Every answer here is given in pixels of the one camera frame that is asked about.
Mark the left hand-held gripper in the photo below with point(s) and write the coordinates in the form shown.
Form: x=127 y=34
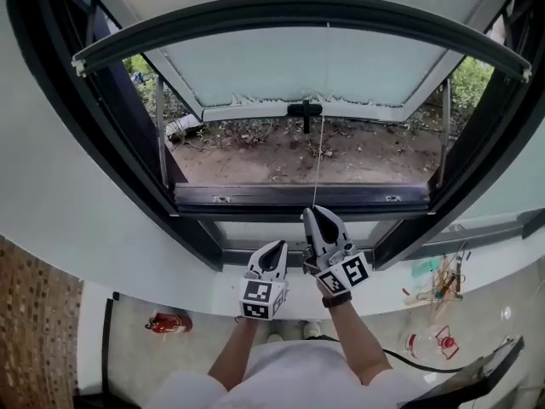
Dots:
x=259 y=298

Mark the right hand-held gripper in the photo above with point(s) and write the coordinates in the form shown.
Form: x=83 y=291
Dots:
x=345 y=273

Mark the person's right forearm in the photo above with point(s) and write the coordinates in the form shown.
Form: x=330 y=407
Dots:
x=362 y=343

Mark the person's left forearm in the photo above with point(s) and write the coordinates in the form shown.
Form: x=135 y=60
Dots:
x=234 y=356

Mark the black wristwatch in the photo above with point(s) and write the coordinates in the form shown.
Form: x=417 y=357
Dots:
x=337 y=300

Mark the white shoe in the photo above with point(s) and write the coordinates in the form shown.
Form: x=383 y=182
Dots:
x=274 y=338
x=312 y=330

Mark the teal plastic cylinder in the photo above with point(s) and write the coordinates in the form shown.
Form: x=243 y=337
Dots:
x=426 y=266

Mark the red fire extinguisher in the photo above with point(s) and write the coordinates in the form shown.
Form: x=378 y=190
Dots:
x=170 y=323

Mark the person's white shirt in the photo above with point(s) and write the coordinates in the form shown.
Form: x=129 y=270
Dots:
x=294 y=381

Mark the clear plastic bottle red label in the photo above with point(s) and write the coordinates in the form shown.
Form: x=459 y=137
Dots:
x=426 y=343

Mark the large frosted glass pane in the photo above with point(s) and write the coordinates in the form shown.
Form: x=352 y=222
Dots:
x=502 y=211

